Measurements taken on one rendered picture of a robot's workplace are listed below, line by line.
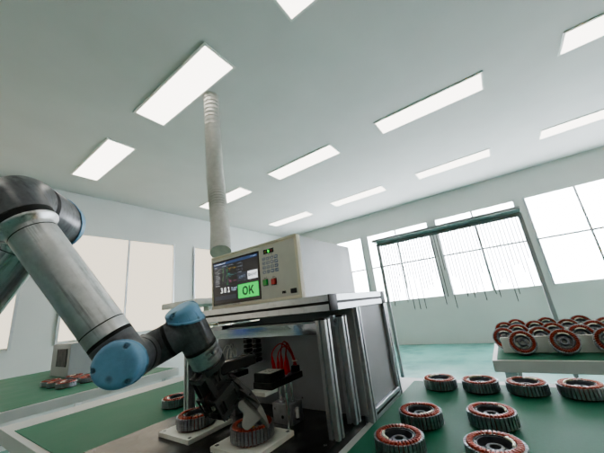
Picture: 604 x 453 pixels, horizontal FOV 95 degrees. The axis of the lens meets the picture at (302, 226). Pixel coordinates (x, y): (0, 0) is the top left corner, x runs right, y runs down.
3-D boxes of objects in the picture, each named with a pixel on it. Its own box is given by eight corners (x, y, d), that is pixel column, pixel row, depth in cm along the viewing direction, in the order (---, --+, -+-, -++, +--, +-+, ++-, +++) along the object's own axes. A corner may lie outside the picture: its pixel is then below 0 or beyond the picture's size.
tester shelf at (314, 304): (330, 311, 75) (328, 293, 76) (185, 325, 112) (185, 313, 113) (386, 302, 110) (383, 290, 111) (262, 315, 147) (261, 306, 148)
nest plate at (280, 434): (253, 465, 60) (253, 458, 61) (209, 452, 69) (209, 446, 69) (294, 435, 72) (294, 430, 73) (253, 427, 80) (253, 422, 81)
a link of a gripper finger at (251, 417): (257, 447, 63) (226, 417, 64) (270, 422, 67) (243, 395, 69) (262, 442, 61) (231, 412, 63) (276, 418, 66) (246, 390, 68)
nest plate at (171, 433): (188, 446, 73) (188, 439, 74) (158, 437, 82) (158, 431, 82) (232, 422, 85) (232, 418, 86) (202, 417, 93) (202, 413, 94)
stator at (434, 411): (393, 421, 79) (390, 406, 80) (424, 412, 82) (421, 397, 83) (419, 436, 69) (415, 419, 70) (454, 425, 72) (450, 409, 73)
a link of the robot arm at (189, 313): (161, 312, 66) (195, 294, 69) (182, 351, 67) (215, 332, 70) (157, 323, 58) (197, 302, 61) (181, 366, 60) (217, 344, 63)
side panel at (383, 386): (374, 423, 79) (356, 306, 88) (364, 422, 81) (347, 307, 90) (403, 393, 101) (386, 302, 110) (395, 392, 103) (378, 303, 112)
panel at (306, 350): (368, 416, 79) (351, 307, 87) (218, 397, 114) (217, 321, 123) (369, 414, 80) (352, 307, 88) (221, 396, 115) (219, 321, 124)
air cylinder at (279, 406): (293, 426, 78) (291, 404, 80) (273, 422, 82) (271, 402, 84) (303, 419, 82) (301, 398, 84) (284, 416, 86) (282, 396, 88)
